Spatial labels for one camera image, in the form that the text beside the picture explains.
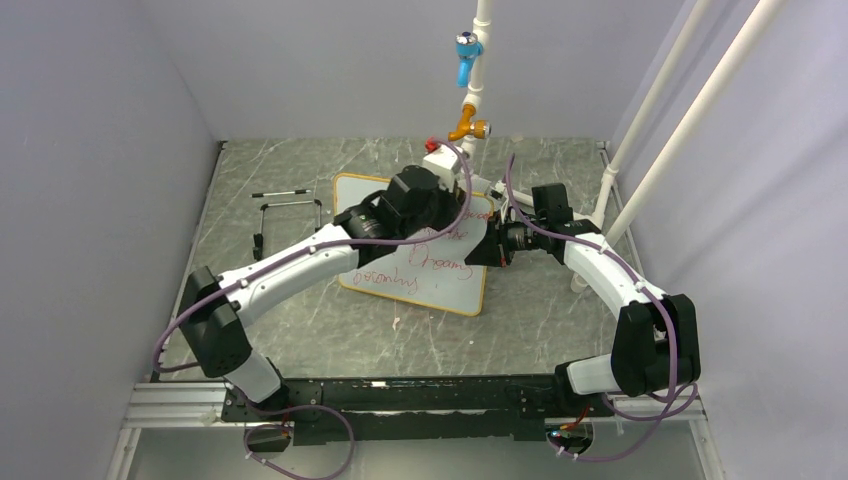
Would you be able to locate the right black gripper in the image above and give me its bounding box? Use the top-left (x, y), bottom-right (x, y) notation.
top-left (465, 210), bottom-right (546, 269)

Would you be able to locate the yellow-framed whiteboard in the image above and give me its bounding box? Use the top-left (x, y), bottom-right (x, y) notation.
top-left (337, 193), bottom-right (494, 316)

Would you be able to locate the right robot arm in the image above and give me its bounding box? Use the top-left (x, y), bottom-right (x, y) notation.
top-left (465, 184), bottom-right (701, 415)

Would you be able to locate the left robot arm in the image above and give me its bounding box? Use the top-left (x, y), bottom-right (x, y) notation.
top-left (177, 166), bottom-right (472, 420)

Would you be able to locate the metal whiteboard stand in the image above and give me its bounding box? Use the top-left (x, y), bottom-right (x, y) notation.
top-left (251, 198), bottom-right (324, 263)

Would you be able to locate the blue valve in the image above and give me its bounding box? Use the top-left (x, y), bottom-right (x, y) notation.
top-left (455, 31), bottom-right (484, 88)

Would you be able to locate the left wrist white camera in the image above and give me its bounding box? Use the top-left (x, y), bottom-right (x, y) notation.
top-left (421, 137), bottom-right (468, 191)

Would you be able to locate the wrist white camera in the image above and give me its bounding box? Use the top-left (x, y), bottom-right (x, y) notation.
top-left (421, 137), bottom-right (468, 191)
top-left (489, 179), bottom-right (517, 223)

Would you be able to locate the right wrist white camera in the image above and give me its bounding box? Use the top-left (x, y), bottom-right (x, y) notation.
top-left (489, 179), bottom-right (517, 223)

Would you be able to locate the white PVC pipe frame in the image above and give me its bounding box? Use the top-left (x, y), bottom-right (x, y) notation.
top-left (458, 0), bottom-right (786, 295)

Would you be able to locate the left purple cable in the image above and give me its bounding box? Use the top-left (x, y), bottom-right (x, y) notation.
top-left (152, 139), bottom-right (475, 480)

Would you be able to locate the purple cable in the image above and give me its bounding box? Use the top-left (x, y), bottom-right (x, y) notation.
top-left (152, 139), bottom-right (475, 480)
top-left (503, 152), bottom-right (700, 464)

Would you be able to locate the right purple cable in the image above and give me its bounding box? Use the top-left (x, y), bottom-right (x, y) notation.
top-left (503, 152), bottom-right (700, 464)

